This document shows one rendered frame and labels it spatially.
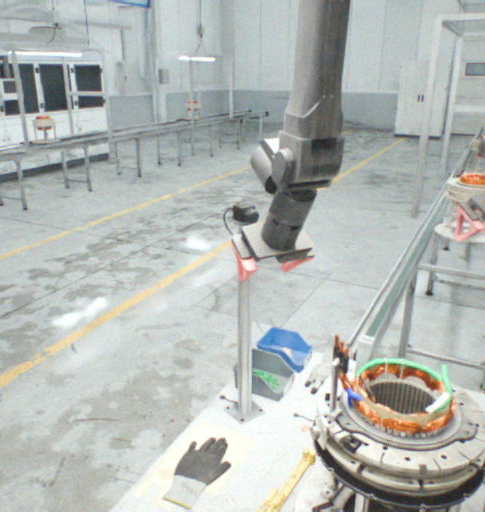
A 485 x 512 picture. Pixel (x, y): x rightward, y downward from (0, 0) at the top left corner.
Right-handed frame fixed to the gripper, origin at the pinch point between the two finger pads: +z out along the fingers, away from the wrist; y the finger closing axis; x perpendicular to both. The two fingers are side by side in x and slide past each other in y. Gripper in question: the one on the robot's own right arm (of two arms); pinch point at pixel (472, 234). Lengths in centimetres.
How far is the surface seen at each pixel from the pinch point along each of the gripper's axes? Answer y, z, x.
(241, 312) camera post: 37, 43, -17
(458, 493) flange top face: 25, 17, 41
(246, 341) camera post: 36, 50, -12
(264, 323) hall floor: -60, 227, -108
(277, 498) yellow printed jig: 44, 51, 27
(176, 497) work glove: 64, 58, 18
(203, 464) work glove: 55, 61, 12
